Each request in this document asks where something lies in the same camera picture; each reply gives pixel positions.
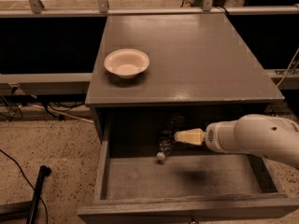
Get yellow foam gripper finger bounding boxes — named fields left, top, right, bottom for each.
left=175, top=129, right=205, bottom=146

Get clear plastic water bottle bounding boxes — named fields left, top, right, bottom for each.
left=156, top=113, right=185, bottom=162

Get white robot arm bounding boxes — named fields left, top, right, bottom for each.
left=175, top=114, right=299, bottom=169

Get open grey wooden drawer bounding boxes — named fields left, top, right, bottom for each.
left=77, top=107, right=299, bottom=224

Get grey wooden cabinet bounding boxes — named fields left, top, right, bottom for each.
left=84, top=13, right=285, bottom=142

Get white paper bowl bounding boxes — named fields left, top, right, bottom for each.
left=104, top=49, right=150, bottom=78

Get grey metal beam right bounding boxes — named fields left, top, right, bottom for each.
left=265, top=69, right=299, bottom=90

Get grey metal beam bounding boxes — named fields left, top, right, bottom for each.
left=0, top=73, right=92, bottom=95
left=265, top=69, right=299, bottom=90

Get black pole on floor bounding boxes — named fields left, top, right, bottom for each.
left=26, top=165, right=51, bottom=224

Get grey metal beam left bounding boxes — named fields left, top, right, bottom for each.
left=0, top=73, right=92, bottom=95

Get metal drawer handle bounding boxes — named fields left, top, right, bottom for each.
left=188, top=215, right=199, bottom=224

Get white cable right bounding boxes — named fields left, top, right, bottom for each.
left=276, top=47, right=299, bottom=89

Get cable bundle under beam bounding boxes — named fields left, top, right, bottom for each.
left=0, top=84, right=94, bottom=124

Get metal railing frame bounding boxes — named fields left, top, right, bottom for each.
left=0, top=0, right=299, bottom=17

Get black floor cable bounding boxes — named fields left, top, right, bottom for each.
left=0, top=148, right=50, bottom=224

